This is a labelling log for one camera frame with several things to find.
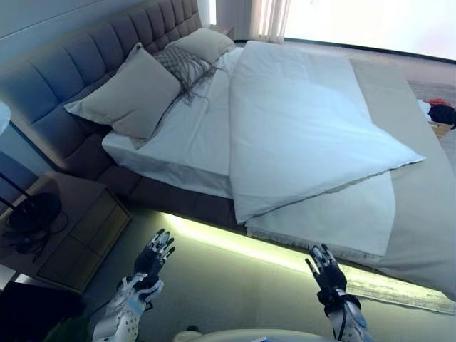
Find silver robot torso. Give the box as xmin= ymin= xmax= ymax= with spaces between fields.
xmin=176 ymin=329 xmax=336 ymax=342

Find dark clothing pile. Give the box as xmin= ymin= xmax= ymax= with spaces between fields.
xmin=416 ymin=98 xmax=456 ymax=138

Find large beige pillow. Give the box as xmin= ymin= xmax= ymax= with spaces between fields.
xmin=63 ymin=42 xmax=182 ymax=150

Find pale window curtain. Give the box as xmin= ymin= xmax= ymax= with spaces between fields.
xmin=249 ymin=0 xmax=291 ymax=42

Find brown upholstered bed frame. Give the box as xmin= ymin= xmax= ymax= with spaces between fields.
xmin=53 ymin=117 xmax=247 ymax=229

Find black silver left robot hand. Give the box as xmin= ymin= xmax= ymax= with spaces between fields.
xmin=133 ymin=229 xmax=176 ymax=286

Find wooden nightstand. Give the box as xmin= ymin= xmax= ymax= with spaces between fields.
xmin=0 ymin=170 xmax=132 ymax=295

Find white fitted bed sheet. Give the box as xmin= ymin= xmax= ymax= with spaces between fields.
xmin=102 ymin=46 xmax=243 ymax=200

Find white duvet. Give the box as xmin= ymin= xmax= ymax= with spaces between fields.
xmin=227 ymin=40 xmax=427 ymax=225

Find tufted upholstered headboard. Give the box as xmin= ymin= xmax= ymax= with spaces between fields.
xmin=0 ymin=0 xmax=211 ymax=133

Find tangled black cables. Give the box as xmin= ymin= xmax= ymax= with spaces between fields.
xmin=1 ymin=209 xmax=68 ymax=252

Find small beige pillow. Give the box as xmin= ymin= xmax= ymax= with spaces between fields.
xmin=174 ymin=27 xmax=236 ymax=65

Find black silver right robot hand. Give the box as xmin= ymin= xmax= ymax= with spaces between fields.
xmin=304 ymin=243 xmax=348 ymax=304

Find fringed macrame cushion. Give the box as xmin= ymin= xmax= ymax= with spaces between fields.
xmin=152 ymin=45 xmax=219 ymax=108

